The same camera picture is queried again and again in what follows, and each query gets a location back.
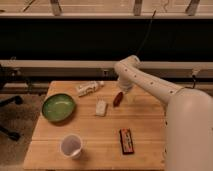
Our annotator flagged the red pepper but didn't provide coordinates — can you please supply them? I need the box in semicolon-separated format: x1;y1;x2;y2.
113;92;123;107

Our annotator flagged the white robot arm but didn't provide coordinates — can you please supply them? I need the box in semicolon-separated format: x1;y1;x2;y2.
114;55;213;171

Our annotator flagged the green ceramic bowl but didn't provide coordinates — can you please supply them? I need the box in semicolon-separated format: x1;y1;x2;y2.
42;93;76;122

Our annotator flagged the white plastic bottle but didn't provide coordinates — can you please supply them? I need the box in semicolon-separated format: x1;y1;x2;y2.
76;81;104;97

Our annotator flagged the black red candy box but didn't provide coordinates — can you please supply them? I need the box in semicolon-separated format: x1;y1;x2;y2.
119;129;134;155

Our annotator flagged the black office chair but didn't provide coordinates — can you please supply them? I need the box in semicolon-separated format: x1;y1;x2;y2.
0;64;23;141

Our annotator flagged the black hanging cable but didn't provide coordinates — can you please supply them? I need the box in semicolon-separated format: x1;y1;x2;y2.
134;9;157;58

